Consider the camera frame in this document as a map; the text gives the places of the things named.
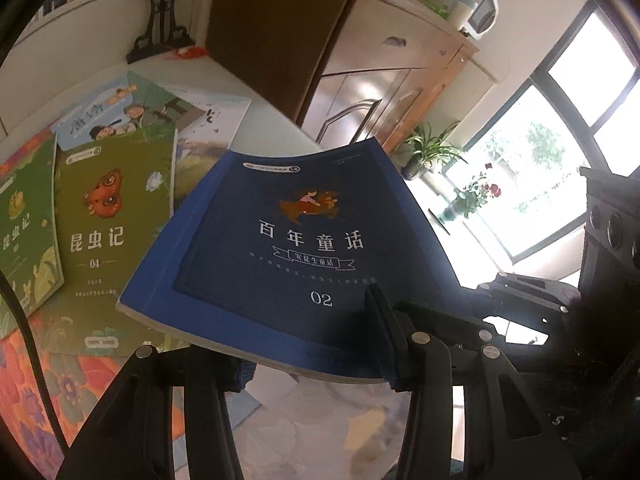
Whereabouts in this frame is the blue fairy tale book 02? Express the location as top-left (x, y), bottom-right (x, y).
top-left (117, 140), bottom-right (471, 382)

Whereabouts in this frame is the rabbit hill picture book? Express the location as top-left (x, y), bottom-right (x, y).
top-left (164, 84), bottom-right (252, 194)

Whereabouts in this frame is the floral orange table mat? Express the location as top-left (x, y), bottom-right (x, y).
top-left (28, 283), bottom-right (176, 439)

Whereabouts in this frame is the red rose plant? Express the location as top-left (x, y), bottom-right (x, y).
top-left (442, 172), bottom-right (502, 221)

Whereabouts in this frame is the olive green insect book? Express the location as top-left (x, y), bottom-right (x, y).
top-left (40, 125), bottom-right (176, 356)

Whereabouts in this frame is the potted spider plant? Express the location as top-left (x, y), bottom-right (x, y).
top-left (400, 120), bottom-right (465, 181)

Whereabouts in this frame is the light blue cartoon book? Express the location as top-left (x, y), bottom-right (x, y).
top-left (51, 72), bottom-right (204, 151)

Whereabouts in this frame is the white microwave oven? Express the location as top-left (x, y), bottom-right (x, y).
top-left (462, 0), bottom-right (499, 40)

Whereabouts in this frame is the white bookshelf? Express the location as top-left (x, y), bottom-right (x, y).
top-left (0, 0), bottom-right (212, 141)

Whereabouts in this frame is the brown wooden cabinet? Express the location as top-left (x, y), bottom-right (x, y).
top-left (206, 0), bottom-right (477, 152)

